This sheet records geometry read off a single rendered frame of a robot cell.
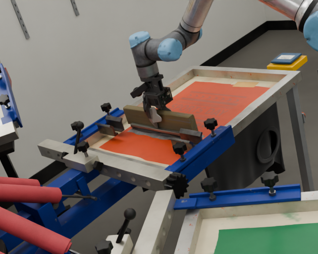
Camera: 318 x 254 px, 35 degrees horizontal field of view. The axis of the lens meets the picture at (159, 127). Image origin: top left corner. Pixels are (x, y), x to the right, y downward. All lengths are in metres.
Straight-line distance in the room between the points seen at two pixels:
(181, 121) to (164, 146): 0.12
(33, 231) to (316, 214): 0.71
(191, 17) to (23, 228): 0.86
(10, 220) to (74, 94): 2.82
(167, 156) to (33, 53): 2.28
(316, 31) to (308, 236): 0.49
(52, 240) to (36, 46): 2.70
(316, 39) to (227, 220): 0.52
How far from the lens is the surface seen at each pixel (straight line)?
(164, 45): 1.65
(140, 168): 1.53
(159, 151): 1.78
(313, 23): 1.27
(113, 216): 3.29
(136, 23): 4.45
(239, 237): 1.30
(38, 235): 1.30
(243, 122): 1.78
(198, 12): 1.67
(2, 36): 3.73
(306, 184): 2.60
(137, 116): 1.94
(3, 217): 1.32
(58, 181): 1.64
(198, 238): 1.33
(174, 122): 1.79
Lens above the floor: 1.78
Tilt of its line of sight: 25 degrees down
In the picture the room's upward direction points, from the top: 17 degrees counter-clockwise
